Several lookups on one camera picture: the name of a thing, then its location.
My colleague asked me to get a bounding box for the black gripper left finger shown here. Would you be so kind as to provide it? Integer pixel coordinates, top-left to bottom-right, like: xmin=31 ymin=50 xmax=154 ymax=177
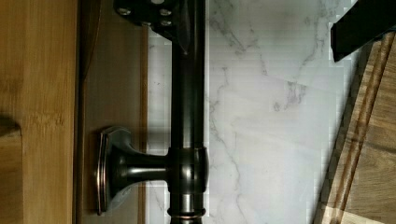
xmin=113 ymin=0 xmax=191 ymax=54

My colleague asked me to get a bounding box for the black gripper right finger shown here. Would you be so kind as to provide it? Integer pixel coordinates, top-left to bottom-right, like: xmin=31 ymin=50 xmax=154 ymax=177
xmin=331 ymin=0 xmax=396 ymax=62

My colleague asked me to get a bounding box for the wooden drawer front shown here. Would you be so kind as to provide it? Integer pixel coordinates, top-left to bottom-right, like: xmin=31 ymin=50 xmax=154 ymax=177
xmin=75 ymin=0 xmax=148 ymax=224

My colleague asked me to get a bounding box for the dark metal drawer handle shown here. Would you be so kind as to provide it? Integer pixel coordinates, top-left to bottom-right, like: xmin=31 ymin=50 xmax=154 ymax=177
xmin=96 ymin=0 xmax=209 ymax=224

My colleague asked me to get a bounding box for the wooden drawer box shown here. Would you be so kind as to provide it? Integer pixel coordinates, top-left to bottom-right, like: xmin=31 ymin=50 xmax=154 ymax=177
xmin=0 ymin=0 xmax=78 ymax=224

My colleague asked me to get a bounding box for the wooden cutting board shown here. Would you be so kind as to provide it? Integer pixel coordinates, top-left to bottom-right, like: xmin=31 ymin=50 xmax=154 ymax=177
xmin=312 ymin=32 xmax=396 ymax=224

